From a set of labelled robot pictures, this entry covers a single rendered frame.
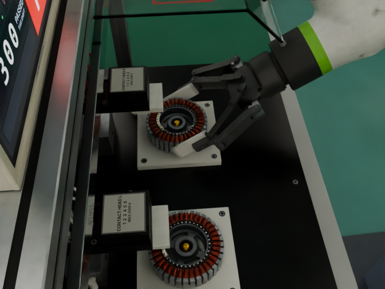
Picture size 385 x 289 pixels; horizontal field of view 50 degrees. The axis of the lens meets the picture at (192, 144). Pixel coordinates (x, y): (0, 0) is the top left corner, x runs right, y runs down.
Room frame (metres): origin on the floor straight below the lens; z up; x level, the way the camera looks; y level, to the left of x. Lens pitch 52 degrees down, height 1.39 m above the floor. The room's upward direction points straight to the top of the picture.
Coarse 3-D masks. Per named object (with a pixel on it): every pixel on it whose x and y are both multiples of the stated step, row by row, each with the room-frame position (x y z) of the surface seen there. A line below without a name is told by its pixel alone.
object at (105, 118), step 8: (104, 120) 0.49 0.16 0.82; (112, 120) 0.52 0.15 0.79; (104, 128) 0.47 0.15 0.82; (112, 128) 0.50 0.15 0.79; (80, 136) 0.45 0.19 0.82; (104, 136) 0.45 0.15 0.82; (112, 136) 0.48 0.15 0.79; (104, 144) 0.45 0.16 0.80; (112, 144) 0.47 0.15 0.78; (104, 152) 0.45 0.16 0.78; (112, 152) 0.46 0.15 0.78
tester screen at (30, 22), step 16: (0, 0) 0.27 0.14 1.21; (16, 0) 0.30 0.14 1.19; (48, 0) 0.38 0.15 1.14; (0, 16) 0.26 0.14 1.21; (16, 16) 0.29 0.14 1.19; (0, 32) 0.25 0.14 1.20; (32, 32) 0.31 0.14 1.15; (0, 48) 0.24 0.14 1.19; (16, 64) 0.25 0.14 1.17; (32, 64) 0.28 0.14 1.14; (0, 80) 0.22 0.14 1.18; (0, 96) 0.21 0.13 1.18; (0, 112) 0.20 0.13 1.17; (0, 128) 0.19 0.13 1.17; (16, 128) 0.20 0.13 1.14
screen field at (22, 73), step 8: (32, 40) 0.30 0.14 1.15; (24, 48) 0.28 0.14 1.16; (32, 48) 0.29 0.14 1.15; (24, 56) 0.27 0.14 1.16; (24, 64) 0.26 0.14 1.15; (24, 72) 0.26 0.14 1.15; (16, 80) 0.24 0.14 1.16; (24, 80) 0.25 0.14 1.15; (16, 88) 0.23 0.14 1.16; (16, 96) 0.23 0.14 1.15; (16, 104) 0.22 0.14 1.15; (8, 112) 0.20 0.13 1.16; (16, 112) 0.22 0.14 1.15; (8, 120) 0.20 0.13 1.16; (8, 128) 0.19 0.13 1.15; (8, 136) 0.19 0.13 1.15
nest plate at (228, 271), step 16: (208, 208) 0.34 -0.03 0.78; (224, 208) 0.34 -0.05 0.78; (224, 224) 0.31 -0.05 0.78; (224, 240) 0.28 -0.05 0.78; (144, 256) 0.25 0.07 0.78; (224, 256) 0.25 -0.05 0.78; (144, 272) 0.23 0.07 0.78; (224, 272) 0.23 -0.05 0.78; (144, 288) 0.21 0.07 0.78; (160, 288) 0.21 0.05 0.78; (176, 288) 0.21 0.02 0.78; (192, 288) 0.21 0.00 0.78; (208, 288) 0.21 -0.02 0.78; (224, 288) 0.21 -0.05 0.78; (240, 288) 0.21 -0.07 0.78
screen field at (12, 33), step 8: (8, 24) 0.26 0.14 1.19; (8, 32) 0.26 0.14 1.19; (16, 32) 0.27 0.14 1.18; (8, 40) 0.25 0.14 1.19; (16, 40) 0.27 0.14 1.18; (8, 48) 0.25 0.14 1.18; (16, 48) 0.26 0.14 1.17; (0, 56) 0.23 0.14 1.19; (8, 56) 0.24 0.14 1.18; (16, 56) 0.26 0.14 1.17; (0, 64) 0.23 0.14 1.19; (8, 64) 0.24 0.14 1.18; (0, 72) 0.22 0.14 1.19; (8, 72) 0.23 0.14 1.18; (8, 80) 0.23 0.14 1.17
